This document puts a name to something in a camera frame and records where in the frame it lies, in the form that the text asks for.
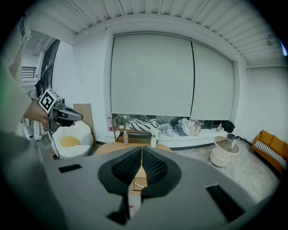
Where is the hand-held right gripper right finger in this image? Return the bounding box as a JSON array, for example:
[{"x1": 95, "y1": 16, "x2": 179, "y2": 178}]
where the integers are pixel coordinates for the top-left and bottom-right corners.
[{"x1": 135, "y1": 146, "x2": 257, "y2": 230}]

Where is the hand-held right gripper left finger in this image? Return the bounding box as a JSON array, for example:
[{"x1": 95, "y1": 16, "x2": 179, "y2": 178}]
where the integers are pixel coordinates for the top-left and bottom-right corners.
[{"x1": 42, "y1": 146, "x2": 143, "y2": 230}]

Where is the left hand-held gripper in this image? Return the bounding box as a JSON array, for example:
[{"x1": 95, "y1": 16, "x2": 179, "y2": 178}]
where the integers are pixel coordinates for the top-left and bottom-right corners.
[{"x1": 38, "y1": 88, "x2": 84, "y2": 133}]

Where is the wooden table drawer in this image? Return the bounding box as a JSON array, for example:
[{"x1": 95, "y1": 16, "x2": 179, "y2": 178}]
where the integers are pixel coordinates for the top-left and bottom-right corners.
[{"x1": 131, "y1": 176, "x2": 149, "y2": 192}]

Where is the person's left forearm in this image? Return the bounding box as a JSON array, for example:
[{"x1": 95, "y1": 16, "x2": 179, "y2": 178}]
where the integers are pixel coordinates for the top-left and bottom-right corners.
[{"x1": 23, "y1": 102, "x2": 50, "y2": 124}]

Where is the wooden coffee table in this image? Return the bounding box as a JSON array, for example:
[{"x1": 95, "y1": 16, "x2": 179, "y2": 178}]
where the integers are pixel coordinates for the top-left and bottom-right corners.
[{"x1": 93, "y1": 141, "x2": 174, "y2": 179}]

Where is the egg-shaped bean bag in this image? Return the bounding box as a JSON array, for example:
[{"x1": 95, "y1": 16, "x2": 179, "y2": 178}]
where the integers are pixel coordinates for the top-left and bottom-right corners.
[{"x1": 50, "y1": 120, "x2": 95, "y2": 159}]

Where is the green potted plant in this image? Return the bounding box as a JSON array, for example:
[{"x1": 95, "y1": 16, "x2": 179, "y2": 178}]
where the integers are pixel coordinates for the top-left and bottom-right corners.
[{"x1": 118, "y1": 114, "x2": 129, "y2": 127}]

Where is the white window bench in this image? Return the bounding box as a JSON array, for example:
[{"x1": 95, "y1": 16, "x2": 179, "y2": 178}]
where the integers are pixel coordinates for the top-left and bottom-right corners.
[{"x1": 157, "y1": 129, "x2": 230, "y2": 149}]

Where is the wooden shelf unit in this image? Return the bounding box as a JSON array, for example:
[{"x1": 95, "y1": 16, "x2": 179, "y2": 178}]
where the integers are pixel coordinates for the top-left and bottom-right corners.
[{"x1": 112, "y1": 116, "x2": 156, "y2": 145}]

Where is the person's white printed shirt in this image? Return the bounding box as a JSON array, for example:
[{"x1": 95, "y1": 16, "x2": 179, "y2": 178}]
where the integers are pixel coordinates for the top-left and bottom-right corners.
[{"x1": 0, "y1": 28, "x2": 30, "y2": 140}]

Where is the pile of clothes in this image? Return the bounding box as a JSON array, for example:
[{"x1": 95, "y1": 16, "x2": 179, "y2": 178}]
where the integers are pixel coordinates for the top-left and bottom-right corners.
[{"x1": 161, "y1": 117, "x2": 203, "y2": 138}]

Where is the black white patterned blanket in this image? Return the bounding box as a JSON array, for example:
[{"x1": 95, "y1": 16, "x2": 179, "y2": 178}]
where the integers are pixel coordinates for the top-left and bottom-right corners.
[{"x1": 126, "y1": 118, "x2": 163, "y2": 136}]

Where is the black bag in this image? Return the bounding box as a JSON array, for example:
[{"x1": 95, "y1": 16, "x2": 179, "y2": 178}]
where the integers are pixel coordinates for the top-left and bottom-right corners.
[{"x1": 222, "y1": 120, "x2": 236, "y2": 134}]

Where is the wide white roller blind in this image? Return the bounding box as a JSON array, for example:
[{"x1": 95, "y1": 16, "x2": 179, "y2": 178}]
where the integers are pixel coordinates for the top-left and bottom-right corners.
[{"x1": 111, "y1": 33, "x2": 195, "y2": 118}]

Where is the orange sofa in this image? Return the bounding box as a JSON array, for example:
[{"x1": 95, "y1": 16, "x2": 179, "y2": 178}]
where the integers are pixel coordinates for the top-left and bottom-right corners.
[{"x1": 249, "y1": 129, "x2": 288, "y2": 178}]

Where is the striped throw blanket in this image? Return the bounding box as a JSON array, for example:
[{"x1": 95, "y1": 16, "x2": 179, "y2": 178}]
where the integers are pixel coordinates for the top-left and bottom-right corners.
[{"x1": 255, "y1": 140, "x2": 288, "y2": 169}]

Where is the narrow white roller blind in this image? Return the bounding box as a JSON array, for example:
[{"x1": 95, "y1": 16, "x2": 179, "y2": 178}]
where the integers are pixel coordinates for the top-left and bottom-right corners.
[{"x1": 190, "y1": 41, "x2": 235, "y2": 122}]

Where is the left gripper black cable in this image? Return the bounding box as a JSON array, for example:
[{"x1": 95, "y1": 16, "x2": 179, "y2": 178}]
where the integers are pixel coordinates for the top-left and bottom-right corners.
[{"x1": 48, "y1": 131, "x2": 61, "y2": 160}]

